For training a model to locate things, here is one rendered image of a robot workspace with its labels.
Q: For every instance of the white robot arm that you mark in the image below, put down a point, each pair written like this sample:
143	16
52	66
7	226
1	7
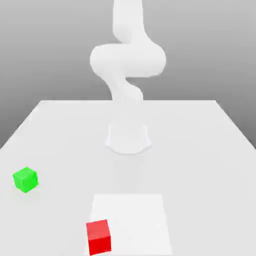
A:
128	60

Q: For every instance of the small red cube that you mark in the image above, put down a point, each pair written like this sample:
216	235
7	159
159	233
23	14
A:
99	237

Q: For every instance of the small green cube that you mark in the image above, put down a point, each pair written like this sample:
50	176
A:
25	180

